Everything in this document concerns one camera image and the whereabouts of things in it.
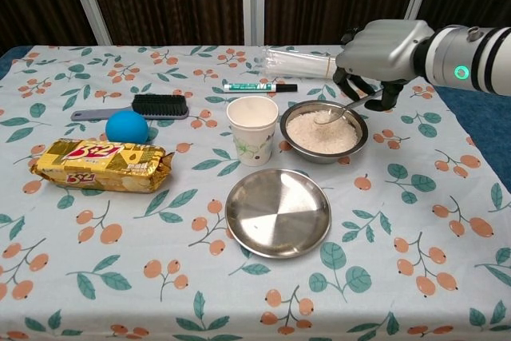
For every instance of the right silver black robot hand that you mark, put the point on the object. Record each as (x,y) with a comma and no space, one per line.
(383,47)

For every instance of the small metal spoon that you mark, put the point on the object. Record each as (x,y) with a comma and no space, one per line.
(331,119)

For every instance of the white rice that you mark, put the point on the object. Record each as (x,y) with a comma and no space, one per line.
(319,137)

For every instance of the steel bowl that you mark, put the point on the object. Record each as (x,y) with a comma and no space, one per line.
(319,158)

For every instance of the white paper cup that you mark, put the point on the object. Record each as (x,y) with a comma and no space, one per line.
(253,141)

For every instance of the flat steel plate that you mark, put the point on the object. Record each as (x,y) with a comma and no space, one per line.
(279,213)

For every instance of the green white marker pen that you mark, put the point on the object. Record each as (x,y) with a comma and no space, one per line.
(247,87)

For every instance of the blue ball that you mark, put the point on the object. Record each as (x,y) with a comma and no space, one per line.
(127,127)

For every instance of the floral tablecloth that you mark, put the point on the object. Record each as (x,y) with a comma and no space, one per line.
(159,257)

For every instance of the gold biscuit packet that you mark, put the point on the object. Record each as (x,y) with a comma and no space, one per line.
(100,165)

